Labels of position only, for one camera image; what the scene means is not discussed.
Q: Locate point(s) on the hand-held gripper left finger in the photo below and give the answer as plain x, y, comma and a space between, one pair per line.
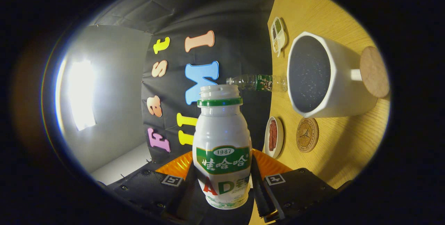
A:
184, 197

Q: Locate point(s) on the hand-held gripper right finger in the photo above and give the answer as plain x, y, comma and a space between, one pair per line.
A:
259, 190

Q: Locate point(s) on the white juice bottle green label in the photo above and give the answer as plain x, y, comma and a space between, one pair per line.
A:
222, 131

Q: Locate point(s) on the round wooden coaster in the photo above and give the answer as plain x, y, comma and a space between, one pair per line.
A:
307, 135

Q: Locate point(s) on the clear plastic water bottle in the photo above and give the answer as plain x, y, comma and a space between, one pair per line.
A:
259, 82

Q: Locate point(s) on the round white plate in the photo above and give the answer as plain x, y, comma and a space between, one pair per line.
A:
280, 138

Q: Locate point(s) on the red sausages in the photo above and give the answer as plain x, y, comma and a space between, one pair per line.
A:
273, 134

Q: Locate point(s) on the wooden table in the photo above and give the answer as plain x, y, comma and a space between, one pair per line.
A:
347, 141

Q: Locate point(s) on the ceiling light panel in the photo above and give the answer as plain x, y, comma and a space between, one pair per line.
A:
81, 94

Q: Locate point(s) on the white divided dish with beans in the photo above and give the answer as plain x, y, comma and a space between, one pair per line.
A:
280, 37

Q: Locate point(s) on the black backdrop cloth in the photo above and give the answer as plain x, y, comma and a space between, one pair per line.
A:
226, 16

